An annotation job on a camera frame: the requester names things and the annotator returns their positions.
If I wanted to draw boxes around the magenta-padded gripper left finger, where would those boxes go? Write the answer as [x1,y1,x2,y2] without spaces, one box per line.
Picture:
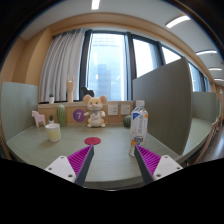
[44,145,95,187]

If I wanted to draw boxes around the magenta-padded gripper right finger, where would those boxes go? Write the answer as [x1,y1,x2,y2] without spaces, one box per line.
[134,144,184,185]

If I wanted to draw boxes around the clear plastic water bottle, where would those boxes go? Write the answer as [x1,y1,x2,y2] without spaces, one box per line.
[129,99,149,157]

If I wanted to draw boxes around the frosted yellowish plastic cup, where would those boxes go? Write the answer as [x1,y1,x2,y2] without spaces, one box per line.
[45,123,63,144]

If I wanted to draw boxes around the flat round red coaster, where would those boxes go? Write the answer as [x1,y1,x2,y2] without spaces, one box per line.
[83,136,102,146]

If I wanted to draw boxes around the tall green cactus ornament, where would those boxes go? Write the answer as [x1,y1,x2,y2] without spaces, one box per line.
[56,104,68,128]

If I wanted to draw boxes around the round purple number sign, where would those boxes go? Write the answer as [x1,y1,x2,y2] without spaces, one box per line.
[72,108,87,123]

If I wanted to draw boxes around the pink horse figurine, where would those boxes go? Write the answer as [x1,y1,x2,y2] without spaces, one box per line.
[31,110,47,128]

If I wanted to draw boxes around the round green cactus ornament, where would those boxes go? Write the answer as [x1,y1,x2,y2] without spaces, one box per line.
[122,114,133,129]

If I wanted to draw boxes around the beige plush mouse toy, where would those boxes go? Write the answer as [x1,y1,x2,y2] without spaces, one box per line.
[82,94,108,129]

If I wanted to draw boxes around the grey-green desk divider panel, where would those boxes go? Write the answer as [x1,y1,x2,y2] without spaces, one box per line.
[191,91,221,124]
[132,57,194,156]
[0,81,39,143]

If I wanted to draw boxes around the wooden hand model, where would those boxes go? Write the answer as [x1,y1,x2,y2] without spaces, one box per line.
[66,74,76,103]

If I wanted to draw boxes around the black horse figurine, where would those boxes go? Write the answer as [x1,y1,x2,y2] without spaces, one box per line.
[80,86,96,99]

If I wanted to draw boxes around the white grey curtain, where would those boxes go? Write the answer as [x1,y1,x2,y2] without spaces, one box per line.
[37,29,87,104]

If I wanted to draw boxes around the ceiling strip lights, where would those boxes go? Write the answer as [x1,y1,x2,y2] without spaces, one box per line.
[90,0,224,83]

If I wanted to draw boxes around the white wall socket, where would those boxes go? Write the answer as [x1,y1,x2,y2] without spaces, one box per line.
[107,104,120,117]
[120,104,132,116]

